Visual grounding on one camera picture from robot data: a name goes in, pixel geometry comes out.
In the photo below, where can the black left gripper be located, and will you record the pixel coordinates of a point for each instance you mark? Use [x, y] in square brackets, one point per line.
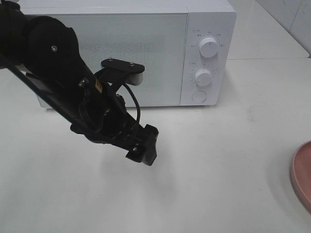
[104, 120]

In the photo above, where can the round white door button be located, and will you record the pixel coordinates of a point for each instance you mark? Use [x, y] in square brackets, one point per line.
[199, 96]

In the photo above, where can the white dial knob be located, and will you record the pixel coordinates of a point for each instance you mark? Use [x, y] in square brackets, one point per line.
[208, 46]
[203, 77]

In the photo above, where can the white microwave door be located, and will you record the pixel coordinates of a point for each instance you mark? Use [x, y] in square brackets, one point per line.
[156, 41]

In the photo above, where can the pink round plate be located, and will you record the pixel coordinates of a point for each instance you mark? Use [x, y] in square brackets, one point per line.
[300, 174]

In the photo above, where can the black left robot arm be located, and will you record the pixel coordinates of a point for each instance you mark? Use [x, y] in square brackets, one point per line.
[44, 54]

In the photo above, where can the white microwave oven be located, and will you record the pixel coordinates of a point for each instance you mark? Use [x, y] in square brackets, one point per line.
[214, 18]

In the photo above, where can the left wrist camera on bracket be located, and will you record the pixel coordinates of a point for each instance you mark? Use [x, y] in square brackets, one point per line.
[119, 72]

